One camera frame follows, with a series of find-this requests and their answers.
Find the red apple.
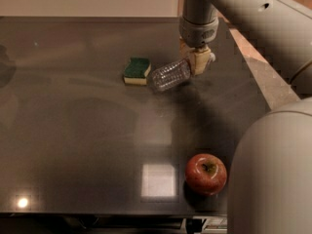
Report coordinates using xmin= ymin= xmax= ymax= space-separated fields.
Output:
xmin=185 ymin=153 xmax=227 ymax=196

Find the green and yellow sponge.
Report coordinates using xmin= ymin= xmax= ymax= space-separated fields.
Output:
xmin=123 ymin=58 xmax=151 ymax=86

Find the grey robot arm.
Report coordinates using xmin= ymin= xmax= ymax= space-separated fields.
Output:
xmin=183 ymin=0 xmax=312 ymax=234

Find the clear plastic water bottle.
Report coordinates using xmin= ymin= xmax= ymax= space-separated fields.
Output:
xmin=147 ymin=58 xmax=191 ymax=93

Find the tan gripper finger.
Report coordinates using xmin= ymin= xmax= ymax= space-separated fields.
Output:
xmin=179 ymin=38 xmax=194 ymax=60
xmin=190 ymin=46 xmax=215 ymax=76

